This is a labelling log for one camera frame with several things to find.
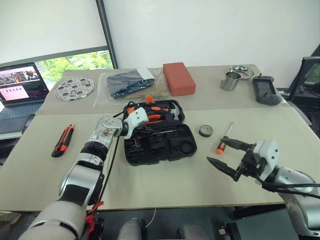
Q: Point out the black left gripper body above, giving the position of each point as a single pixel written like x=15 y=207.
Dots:
x=143 y=129

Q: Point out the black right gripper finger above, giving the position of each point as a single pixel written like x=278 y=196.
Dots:
x=222 y=167
x=238 y=144

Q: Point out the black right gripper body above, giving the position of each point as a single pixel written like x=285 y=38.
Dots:
x=250 y=165

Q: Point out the black tape roll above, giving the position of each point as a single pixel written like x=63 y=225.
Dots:
x=206 y=130

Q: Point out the black plastic tool case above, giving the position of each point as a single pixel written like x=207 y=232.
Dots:
x=172 y=150

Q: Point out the orange black utility knife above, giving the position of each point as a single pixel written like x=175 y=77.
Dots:
x=63 y=141

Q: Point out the red tie on arm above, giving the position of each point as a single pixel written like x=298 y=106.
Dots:
x=91 y=220

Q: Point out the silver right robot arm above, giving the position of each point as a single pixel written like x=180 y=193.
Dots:
x=292 y=177

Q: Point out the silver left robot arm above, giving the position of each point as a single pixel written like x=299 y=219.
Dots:
x=80 y=175

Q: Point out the orange black tape measure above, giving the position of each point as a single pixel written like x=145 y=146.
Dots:
x=130 y=110

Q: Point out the steel claw hammer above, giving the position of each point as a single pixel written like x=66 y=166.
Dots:
x=172 y=112

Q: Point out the dark navy packaged item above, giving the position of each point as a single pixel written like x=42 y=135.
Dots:
x=127 y=85

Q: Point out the clear plastic bag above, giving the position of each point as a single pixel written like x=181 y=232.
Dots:
x=105 y=96

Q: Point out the white paper label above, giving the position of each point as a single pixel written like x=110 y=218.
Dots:
x=145 y=73

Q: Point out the black handheld game console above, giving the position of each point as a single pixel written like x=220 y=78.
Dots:
x=265 y=91

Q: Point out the red brown brick block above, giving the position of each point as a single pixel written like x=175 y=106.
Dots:
x=178 y=80

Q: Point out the stainless steel mug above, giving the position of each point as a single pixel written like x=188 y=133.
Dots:
x=229 y=83

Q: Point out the stainless steel bowl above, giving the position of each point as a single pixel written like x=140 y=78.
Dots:
x=246 y=71

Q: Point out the round perforated metal plate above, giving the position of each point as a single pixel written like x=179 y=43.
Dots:
x=75 y=88

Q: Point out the black mesh office chair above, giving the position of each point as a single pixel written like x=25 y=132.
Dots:
x=307 y=85

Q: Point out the grey rounded shape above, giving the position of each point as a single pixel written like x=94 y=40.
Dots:
x=131 y=230

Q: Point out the open laptop computer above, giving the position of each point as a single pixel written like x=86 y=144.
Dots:
x=20 y=85

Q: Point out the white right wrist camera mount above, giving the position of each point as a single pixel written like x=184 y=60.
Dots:
x=267 y=155

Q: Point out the dark window frame post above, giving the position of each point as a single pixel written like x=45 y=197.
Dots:
x=107 y=37

